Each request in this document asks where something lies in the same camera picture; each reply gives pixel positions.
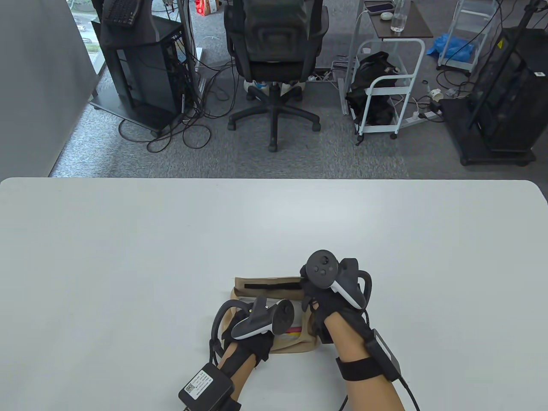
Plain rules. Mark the person's left hand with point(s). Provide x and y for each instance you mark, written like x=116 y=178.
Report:
x=259 y=346

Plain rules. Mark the person's right hand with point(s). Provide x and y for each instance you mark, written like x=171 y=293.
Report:
x=319 y=304

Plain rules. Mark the pink capped white twist pen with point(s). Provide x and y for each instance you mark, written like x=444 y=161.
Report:
x=294 y=329

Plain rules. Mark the beige fabric pencil pouch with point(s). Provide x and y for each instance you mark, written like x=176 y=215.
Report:
x=274 y=293

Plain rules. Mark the person's left forearm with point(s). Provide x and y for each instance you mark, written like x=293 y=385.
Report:
x=237 y=372

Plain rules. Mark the person's right forearm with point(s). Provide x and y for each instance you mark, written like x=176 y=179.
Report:
x=372 y=394

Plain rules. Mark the black VR controller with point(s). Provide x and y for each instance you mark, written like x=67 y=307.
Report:
x=321 y=267
x=257 y=325

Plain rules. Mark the black wrist sensor box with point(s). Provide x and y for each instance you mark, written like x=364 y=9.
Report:
x=205 y=385
x=385 y=355

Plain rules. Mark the white power strip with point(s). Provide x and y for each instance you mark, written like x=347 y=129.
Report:
x=319 y=78
x=413 y=117

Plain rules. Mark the white and blue plastic bag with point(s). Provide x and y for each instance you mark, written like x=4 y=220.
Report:
x=257 y=85

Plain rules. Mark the white metal trolley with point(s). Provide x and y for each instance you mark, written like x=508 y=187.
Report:
x=391 y=78

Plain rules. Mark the white paper cup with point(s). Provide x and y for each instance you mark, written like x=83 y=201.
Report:
x=436 y=94

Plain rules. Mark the black bag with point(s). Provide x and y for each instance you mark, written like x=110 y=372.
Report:
x=376 y=64

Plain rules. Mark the black office chair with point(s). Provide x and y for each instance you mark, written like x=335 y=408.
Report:
x=274 y=38

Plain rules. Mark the white rolling cart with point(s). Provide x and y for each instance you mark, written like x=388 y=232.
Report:
x=460 y=64

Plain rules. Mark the black equipment rack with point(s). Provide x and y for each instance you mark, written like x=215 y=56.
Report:
x=509 y=85

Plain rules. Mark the brown side table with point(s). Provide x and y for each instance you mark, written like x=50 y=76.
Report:
x=411 y=28

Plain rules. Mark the black computer cart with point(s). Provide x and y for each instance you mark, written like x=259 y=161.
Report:
x=141 y=72

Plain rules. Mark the clear water bottle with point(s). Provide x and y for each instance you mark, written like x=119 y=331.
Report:
x=398 y=21

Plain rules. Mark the smartphone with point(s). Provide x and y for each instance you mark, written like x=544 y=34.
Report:
x=379 y=7

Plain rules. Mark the glass window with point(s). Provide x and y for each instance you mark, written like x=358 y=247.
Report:
x=87 y=38

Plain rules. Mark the black keyboard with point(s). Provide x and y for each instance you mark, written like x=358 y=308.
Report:
x=120 y=13

